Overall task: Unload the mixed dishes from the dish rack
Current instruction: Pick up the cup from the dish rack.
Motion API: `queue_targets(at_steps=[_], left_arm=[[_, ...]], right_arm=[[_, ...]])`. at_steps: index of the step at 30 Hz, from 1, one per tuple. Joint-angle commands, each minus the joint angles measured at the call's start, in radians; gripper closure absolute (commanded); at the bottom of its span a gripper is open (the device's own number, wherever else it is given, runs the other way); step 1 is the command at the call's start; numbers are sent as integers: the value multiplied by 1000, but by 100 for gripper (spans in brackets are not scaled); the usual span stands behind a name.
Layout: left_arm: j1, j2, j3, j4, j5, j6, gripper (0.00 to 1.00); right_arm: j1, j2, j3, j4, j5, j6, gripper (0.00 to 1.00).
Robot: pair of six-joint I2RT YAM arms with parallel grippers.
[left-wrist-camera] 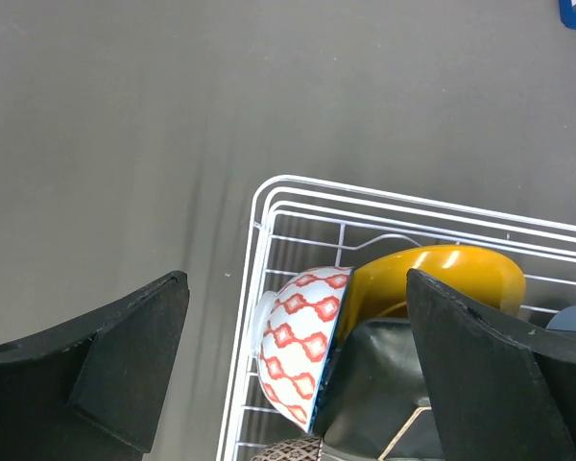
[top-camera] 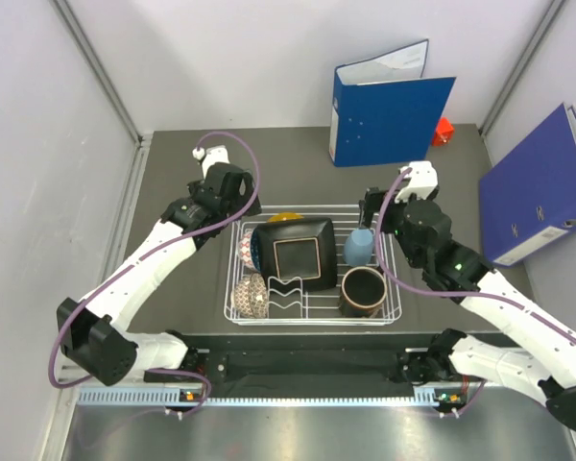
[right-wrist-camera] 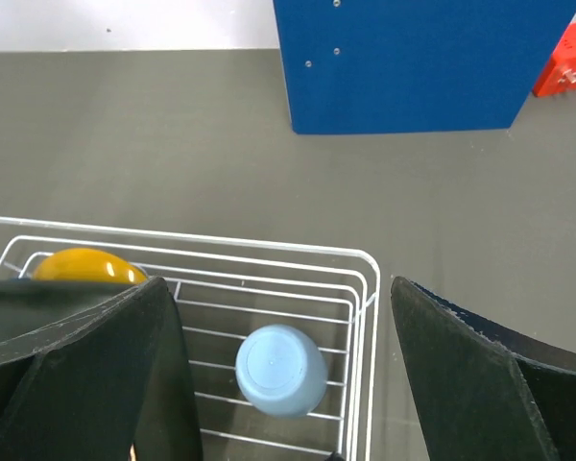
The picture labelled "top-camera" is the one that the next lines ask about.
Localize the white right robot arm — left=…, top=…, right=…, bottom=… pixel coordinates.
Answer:
left=359, top=161, right=576, bottom=432

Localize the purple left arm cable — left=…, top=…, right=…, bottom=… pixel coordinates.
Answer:
left=47, top=131, right=261, bottom=418

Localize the dark brown mug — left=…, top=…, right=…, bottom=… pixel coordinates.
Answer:
left=338, top=266, right=388, bottom=318

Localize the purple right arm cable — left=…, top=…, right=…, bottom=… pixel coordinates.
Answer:
left=373, top=170, right=576, bottom=419

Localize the small orange object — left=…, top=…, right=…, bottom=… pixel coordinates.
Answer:
left=431, top=117, right=455, bottom=147

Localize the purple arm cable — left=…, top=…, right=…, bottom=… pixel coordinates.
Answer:
left=47, top=131, right=261, bottom=418
left=373, top=170, right=576, bottom=419

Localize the purple leaning binder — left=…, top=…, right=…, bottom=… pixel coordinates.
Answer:
left=479, top=104, right=576, bottom=267

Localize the light blue cup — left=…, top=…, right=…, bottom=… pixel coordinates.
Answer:
left=343, top=229, right=374, bottom=267

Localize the slotted cable duct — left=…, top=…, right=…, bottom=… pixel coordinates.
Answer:
left=77, top=387, right=465, bottom=408

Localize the black square plate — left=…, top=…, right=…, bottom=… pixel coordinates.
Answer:
left=254, top=217, right=338, bottom=291

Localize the red white patterned bowl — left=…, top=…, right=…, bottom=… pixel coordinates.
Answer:
left=237, top=230, right=256, bottom=270

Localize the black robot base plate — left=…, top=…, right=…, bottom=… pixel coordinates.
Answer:
left=143, top=330, right=491, bottom=385

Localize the blue patterned bowl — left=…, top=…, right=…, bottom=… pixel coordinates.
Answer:
left=250, top=230, right=260, bottom=272

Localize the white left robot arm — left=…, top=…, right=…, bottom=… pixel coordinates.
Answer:
left=57, top=145, right=261, bottom=386

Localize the brown floral patterned bowl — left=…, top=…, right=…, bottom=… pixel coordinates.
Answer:
left=231, top=275, right=255, bottom=319

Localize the yellow plate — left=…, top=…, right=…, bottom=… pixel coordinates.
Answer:
left=267, top=212, right=303, bottom=223

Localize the white wire dish rack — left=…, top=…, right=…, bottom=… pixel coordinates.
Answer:
left=224, top=205, right=402, bottom=327

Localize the blue standing binder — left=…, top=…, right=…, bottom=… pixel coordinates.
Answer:
left=328, top=39, right=455, bottom=167

